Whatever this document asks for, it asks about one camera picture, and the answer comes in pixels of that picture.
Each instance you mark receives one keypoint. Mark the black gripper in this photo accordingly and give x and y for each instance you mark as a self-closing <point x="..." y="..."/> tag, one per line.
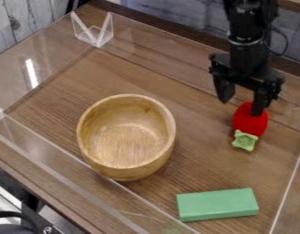
<point x="230" y="74"/>

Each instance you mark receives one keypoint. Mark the red plush strawberry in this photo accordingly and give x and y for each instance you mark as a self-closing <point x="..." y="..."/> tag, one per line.
<point x="249" y="127"/>

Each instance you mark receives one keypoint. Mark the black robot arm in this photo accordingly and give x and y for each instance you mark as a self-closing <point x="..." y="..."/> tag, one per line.
<point x="250" y="31"/>

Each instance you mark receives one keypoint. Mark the wooden bowl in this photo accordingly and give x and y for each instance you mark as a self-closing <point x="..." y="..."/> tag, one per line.
<point x="126" y="135"/>

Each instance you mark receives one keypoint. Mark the green rectangular block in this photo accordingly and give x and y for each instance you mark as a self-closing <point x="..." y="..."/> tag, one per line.
<point x="207" y="205"/>

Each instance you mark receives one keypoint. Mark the clear acrylic corner bracket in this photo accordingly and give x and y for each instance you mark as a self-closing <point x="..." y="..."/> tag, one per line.
<point x="92" y="35"/>

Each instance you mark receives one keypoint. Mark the black metal clamp bracket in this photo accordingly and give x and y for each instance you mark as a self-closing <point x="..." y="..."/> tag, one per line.
<point x="44" y="226"/>

